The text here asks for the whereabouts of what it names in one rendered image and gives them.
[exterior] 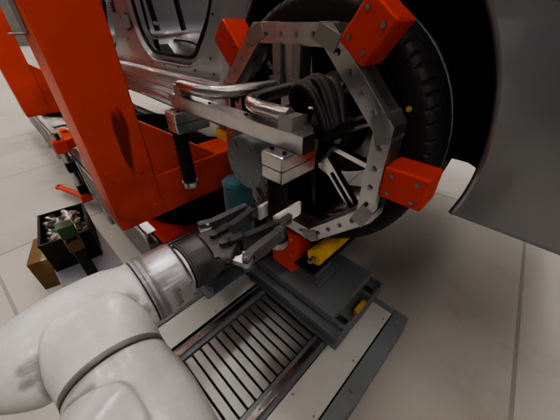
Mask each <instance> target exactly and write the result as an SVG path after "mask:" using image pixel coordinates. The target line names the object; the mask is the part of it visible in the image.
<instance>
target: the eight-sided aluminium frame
mask: <svg viewBox="0 0 560 420"><path fill-rule="evenodd" d="M349 23H350V22H339V21H319V22H280V21H259V22H253V23H252V25H251V27H250V28H249V30H247V31H246V33H247V35H246V37H245V38H244V40H243V42H242V45H241V47H240V48H239V50H238V52H237V56H236V57H235V59H234V61H233V63H232V66H231V67H230V69H229V71H228V73H227V76H226V77H225V79H223V80H222V85H231V84H238V83H250V82H251V81H252V80H253V78H254V76H255V74H256V73H257V71H258V69H259V68H260V67H261V65H262V63H263V61H264V59H265V58H266V56H267V55H268V53H269V52H270V50H271V48H272V47H273V42H278V43H282V44H283V45H292V43H301V44H302V45H303V46H308V47H320V48H324V49H325V50H326V52H327V55H328V56H329V57H330V59H331V60H332V63H333V65H334V66H335V68H336V69H337V71H338V73H339V75H340V76H341V78H342V80H343V81H344V83H345V85H346V86H347V89H348V91H349V92H350V93H351V95H352V97H353V99H354V101H355V102H356V104H357V105H358V107H359V109H360V111H361V112H362V115H363V116H364V117H365V119H366V121H367V123H368V125H369V127H370V128H371V129H372V139H371V143H370V148H369V152H368V156H367V163H366V167H365V172H364V176H363V180H362V187H361V192H360V196H359V199H358V204H357V206H356V207H352V208H349V209H348V210H345V211H343V212H340V213H337V214H335V215H333V216H331V217H327V218H325V219H323V220H319V219H317V218H315V217H313V216H312V215H310V214H308V213H306V212H304V211H302V210H301V214H300V215H298V216H297V217H295V218H294V219H293V220H292V222H291V223H290V224H288V225H287V227H288V228H291V229H292V230H293V231H295V232H296V233H299V234H300V235H302V236H303V237H304V238H306V239H308V240H310V241H312V242H313V241H318V240H319V239H321V238H326V237H329V236H332V235H334V234H338V233H342V232H345V231H347V230H350V229H354V228H358V227H360V228H361V227H362V226H363V225H367V224H369V223H371V222H372V221H373V220H374V219H375V218H376V217H377V216H379V215H380V214H381V213H382V212H383V207H384V205H385V204H386V203H385V200H386V198H384V197H380V196H379V195H378V193H379V189H380V186H381V182H382V179H383V173H384V169H385V167H386V166H387V165H389V164H390V163H392V162H393V161H395V160H396V159H397V158H398V153H399V150H400V147H401V143H402V140H403V136H405V128H406V126H407V122H408V121H407V119H406V118H405V116H404V115H403V110H402V108H401V107H399V106H398V104H397V102H396V100H395V99H394V97H393V95H392V94H391V92H390V90H389V89H388V86H387V84H386V83H385V82H384V80H383V78H382V76H381V74H380V73H379V71H378V69H377V68H376V66H375V65H372V66H367V67H360V66H359V65H358V63H357V62H356V61H355V59H354V58H353V56H352V55H351V54H350V52H349V51H348V50H347V49H346V48H345V47H344V46H343V45H342V44H341V42H340V39H341V37H342V35H343V33H344V32H345V30H346V28H347V27H348V25H349ZM244 100H245V96H244V97H233V98H224V99H223V100H222V103H223V105H225V106H228V107H231V108H236V109H239V110H242V111H244V112H246V111H247V109H246V107H245V103H244ZM226 131H227V145H229V143H230V141H231V139H232V138H234V137H236V136H238V135H241V134H243V132H239V131H237V130H234V129H231V128H230V127H226ZM252 196H253V197H254V199H255V201H256V202H257V205H258V204H259V203H262V202H264V201H267V200H268V185H267V184H264V185H262V186H261V187H258V188H254V189H252Z"/></svg>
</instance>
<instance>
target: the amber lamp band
mask: <svg viewBox="0 0 560 420"><path fill-rule="evenodd" d="M77 236H78V238H76V239H74V240H72V241H70V242H66V241H64V243H65V245H66V247H67V249H68V250H69V252H70V253H75V252H77V251H79V250H81V249H83V248H85V247H86V245H85V244H84V242H83V240H82V239H81V237H80V236H79V234H78V235H77Z"/></svg>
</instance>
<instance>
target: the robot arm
mask: <svg viewBox="0 0 560 420"><path fill-rule="evenodd" d="M250 204H251V207H249V206H248V205H247V204H246V203H243V204H241V205H238V206H236V207H234V208H232V209H229V210H227V211H226V212H223V213H221V214H218V215H217V216H215V217H212V218H209V219H205V220H202V221H199V222H197V225H198V229H199V234H198V235H195V234H192V235H190V236H188V237H185V238H184V239H182V240H180V241H178V242H176V243H174V244H173V245H172V247H170V246H168V245H167V244H162V245H160V246H158V247H155V248H154V249H152V250H151V251H149V252H146V253H144V254H143V255H141V256H139V257H136V258H133V259H131V260H130V261H129V262H127V263H124V264H123V265H121V266H118V267H114V268H111V269H108V270H104V271H100V272H96V273H94V274H92V275H89V276H87V277H84V278H82V279H80V280H78V281H76V282H74V283H71V284H69V285H67V286H66V287H63V288H61V289H60V290H58V291H56V292H54V293H52V294H51V295H49V296H47V297H45V298H44V299H42V300H40V301H39V302H36V303H35V304H33V305H32V306H31V307H29V308H27V309H26V310H24V311H22V312H20V313H19V314H18V315H17V316H15V317H13V318H12V319H11V320H9V321H8V322H6V323H5V324H3V325H2V326H1V327H0V415H13V414H19V413H26V412H30V411H33V410H37V409H40V408H44V407H46V406H47V405H49V404H51V403H54V404H55V405H56V407H57V410H58V412H59V414H60V418H59V419H58V420H218V417H217V415H216V413H215V412H214V410H213V407H212V406H211V404H210V402H209V401H208V399H207V397H206V395H205V393H204V392H203V390H202V389H201V387H200V385H199V384H198V382H197V380H196V378H195V377H194V376H193V374H192V373H191V372H190V370H189V369H188V367H187V366H186V365H185V363H184V362H183V360H182V359H181V358H180V357H178V356H177V355H176V354H175V353H174V352H173V351H172V350H171V348H170V347H169V346H168V345H167V344H166V342H165V341H164V339H163V337H162V335H161V333H160V332H159V330H158V326H157V323H159V322H160V321H161V320H163V319H165V318H167V317H168V316H169V315H170V314H171V313H173V312H174V311H176V310H177V309H179V308H180V307H181V306H183V305H184V304H185V303H187V302H189V301H190V300H192V299H193V298H194V297H195V296H196V292H197V291H196V288H200V287H202V286H203V285H205V284H206V283H208V282H210V281H211V280H213V279H214V278H215V277H216V276H217V275H218V274H219V273H220V272H221V270H223V269H224V268H229V267H231V266H233V265H237V266H239V267H242V269H243V271H244V272H245V273H247V272H250V271H251V269H252V267H253V265H254V263H255V262H256V261H257V260H259V259H260V258H261V257H263V256H264V255H265V254H266V253H268V252H269V251H270V250H272V249H273V248H274V247H276V246H277V245H278V244H279V243H280V242H281V241H282V240H283V239H284V228H285V227H286V226H287V225H288V224H290V223H291V222H292V221H293V219H294V218H295V217H297V216H298V215H300V214H301V205H302V202H301V201H297V202H295V203H294V204H292V205H291V206H289V207H287V208H285V209H283V210H282V211H281V212H278V213H277V214H275V215H273V220H272V221H270V222H266V223H264V224H263V225H261V226H258V227H255V228H253V229H251V230H249V231H247V232H241V231H242V230H243V229H244V228H245V227H246V226H248V225H249V224H250V223H252V222H253V221H254V220H255V219H257V218H258V219H259V220H262V219H263V218H265V217H266V216H268V201H264V202H261V203H259V204H258V205H256V203H255V202H251V203H250ZM240 211H242V213H240ZM239 254H241V255H239ZM238 255H239V256H238Z"/></svg>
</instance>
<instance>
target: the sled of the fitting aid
mask: <svg viewBox="0 0 560 420"><path fill-rule="evenodd" d="M272 253H273V250H272V251H271V252H270V253H269V254H268V255H267V256H265V257H264V258H262V259H261V260H259V261H258V262H256V263H255V264H254V265H253V267H252V269H251V271H250V272H249V276H250V279H251V280H252V281H254V282H255V283H256V284H257V285H258V286H259V287H260V288H261V289H262V290H264V291H265V292H266V293H267V294H268V295H270V296H271V297H272V298H273V299H275V300H276V301H277V302H278V303H279V304H281V305H282V306H283V307H284V308H286V309H287V310H288V311H289V312H290V313H291V314H292V315H293V316H294V317H295V318H297V319H298V320H299V321H300V322H301V323H303V324H304V325H305V326H306V327H307V328H309V329H310V330H311V331H312V332H314V333H315V334H316V335H317V336H318V337H320V338H321V339H322V340H323V341H324V342H325V343H326V344H327V345H328V346H330V347H331V348H332V349H333V350H335V349H336V348H337V347H338V345H339V344H340V343H341V341H342V340H343V339H344V338H345V337H346V336H347V334H348V333H349V332H350V330H351V329H352V328H353V326H354V325H355V324H356V323H357V321H358V320H359V319H360V317H361V316H362V315H363V314H364V313H365V312H366V310H367V309H368V308H369V306H370V305H371V304H372V303H373V301H374V300H375V299H376V297H377V296H378V294H379V293H380V290H381V288H382V285H383V284H382V283H381V282H379V281H378V280H377V279H375V278H373V277H370V279H369V280H368V281H367V283H366V284H365V285H364V286H363V287H362V289H361V290H360V291H359V292H358V293H357V294H356V296H355V297H354V298H353V299H352V300H351V301H350V303H349V304H348V305H347V306H346V307H345V308H344V309H343V310H342V311H341V312H340V313H339V314H338V316H337V317H336V318H335V319H334V320H333V321H332V323H330V322H329V321H327V320H326V319H325V318H324V317H322V316H321V315H319V314H318V313H317V312H315V311H314V310H313V309H312V308H310V307H309V306H308V305H307V304H306V303H305V302H303V301H302V300H301V299H299V298H298V297H296V296H295V295H294V294H293V293H291V292H290V291H289V290H287V289H286V288H285V287H284V286H283V285H282V284H280V283H279V282H278V281H276V280H275V279H274V278H272V277H271V276H270V275H268V274H267V273H266V272H264V271H263V270H262V269H261V265H260V262H261V261H262V260H263V259H265V258H266V257H268V256H269V255H270V254H272Z"/></svg>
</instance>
